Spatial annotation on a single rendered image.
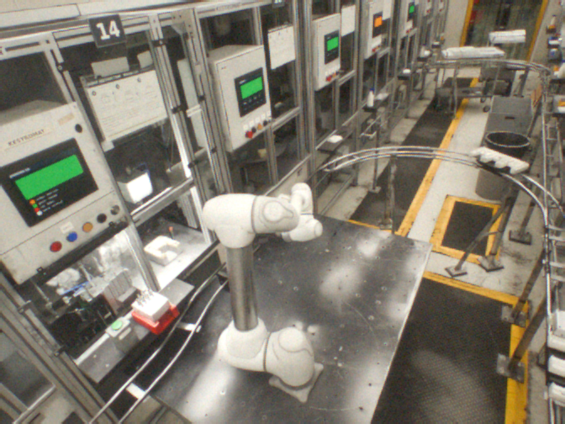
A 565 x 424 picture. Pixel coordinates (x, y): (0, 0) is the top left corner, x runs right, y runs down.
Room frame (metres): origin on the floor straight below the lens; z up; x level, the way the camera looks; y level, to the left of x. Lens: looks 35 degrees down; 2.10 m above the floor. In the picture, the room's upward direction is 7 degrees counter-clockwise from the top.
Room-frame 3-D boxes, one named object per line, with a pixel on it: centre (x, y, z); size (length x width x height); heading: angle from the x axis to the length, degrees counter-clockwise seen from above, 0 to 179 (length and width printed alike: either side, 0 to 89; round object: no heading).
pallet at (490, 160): (2.13, -1.63, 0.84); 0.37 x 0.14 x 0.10; 23
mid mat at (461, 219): (2.43, -1.77, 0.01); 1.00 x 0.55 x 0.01; 145
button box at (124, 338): (0.89, 0.70, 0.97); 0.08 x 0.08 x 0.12; 55
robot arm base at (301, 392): (0.81, -0.01, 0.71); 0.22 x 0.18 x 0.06; 145
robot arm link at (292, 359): (0.80, 0.02, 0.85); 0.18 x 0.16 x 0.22; 74
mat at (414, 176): (4.88, -2.57, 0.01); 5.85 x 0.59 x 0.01; 145
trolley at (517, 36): (6.34, -4.34, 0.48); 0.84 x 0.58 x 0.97; 153
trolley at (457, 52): (5.53, -3.28, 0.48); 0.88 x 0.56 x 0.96; 73
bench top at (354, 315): (1.21, -0.06, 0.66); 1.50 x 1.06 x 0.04; 145
